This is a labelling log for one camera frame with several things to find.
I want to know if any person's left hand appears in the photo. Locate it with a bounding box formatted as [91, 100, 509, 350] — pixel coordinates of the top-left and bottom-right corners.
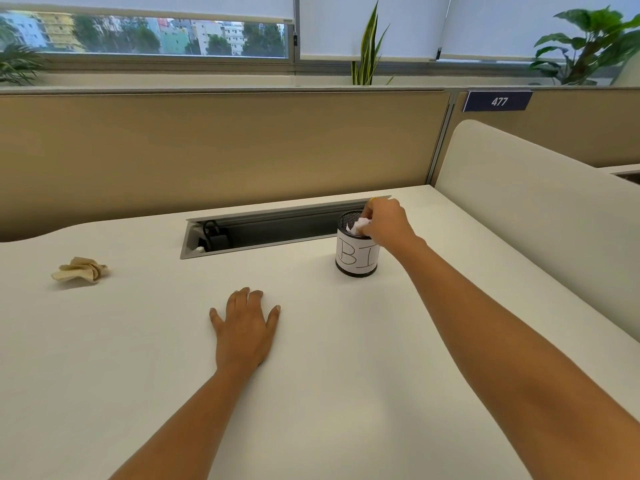
[209, 287, 282, 376]

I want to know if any person's right hand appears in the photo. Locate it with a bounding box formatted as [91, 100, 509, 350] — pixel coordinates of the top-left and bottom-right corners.
[360, 197, 427, 256]

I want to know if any person's right forearm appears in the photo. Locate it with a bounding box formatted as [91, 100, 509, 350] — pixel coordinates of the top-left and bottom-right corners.
[399, 237, 640, 480]

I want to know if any person's left forearm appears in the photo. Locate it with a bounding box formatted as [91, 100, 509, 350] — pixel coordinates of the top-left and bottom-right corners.
[107, 359, 267, 480]

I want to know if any black mesh cup white label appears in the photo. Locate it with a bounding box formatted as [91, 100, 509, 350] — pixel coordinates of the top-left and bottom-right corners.
[335, 210, 382, 278]

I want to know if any black power plug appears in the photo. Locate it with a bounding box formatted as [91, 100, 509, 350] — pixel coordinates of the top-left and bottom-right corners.
[199, 220, 231, 251]

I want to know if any crumpled beige paper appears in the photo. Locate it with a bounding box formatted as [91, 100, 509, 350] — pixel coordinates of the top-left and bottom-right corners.
[51, 257, 109, 285]

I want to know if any wide beige partition panel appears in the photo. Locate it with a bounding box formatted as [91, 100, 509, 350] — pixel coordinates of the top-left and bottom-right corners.
[0, 87, 452, 243]

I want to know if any snake plant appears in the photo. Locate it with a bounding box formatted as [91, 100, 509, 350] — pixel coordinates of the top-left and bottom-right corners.
[350, 0, 394, 86]

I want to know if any blue number sign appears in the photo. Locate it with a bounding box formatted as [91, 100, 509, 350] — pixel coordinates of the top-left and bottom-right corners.
[462, 91, 534, 113]

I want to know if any white rounded desk divider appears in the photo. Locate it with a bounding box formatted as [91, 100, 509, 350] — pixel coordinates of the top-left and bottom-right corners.
[435, 119, 640, 341]

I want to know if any long white roller blind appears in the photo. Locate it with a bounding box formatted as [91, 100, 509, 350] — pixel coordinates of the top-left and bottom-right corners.
[298, 0, 452, 62]
[439, 0, 640, 62]

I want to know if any beige partition panel with sign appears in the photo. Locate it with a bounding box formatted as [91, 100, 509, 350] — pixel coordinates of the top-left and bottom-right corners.
[449, 87, 640, 169]

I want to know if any broad leaf green plant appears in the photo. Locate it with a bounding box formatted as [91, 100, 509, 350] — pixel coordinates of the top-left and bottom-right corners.
[529, 7, 640, 86]

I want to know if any short white roller blind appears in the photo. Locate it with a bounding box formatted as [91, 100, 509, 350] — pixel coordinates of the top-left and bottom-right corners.
[0, 0, 296, 23]

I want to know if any feathery palm plant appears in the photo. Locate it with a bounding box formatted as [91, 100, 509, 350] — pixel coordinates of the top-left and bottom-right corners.
[0, 17, 47, 87]

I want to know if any grey desk cable tray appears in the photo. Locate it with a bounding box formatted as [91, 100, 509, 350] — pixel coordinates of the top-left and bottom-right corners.
[180, 196, 392, 260]

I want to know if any grey partition post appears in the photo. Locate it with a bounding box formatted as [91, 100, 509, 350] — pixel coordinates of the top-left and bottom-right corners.
[426, 90, 457, 189]

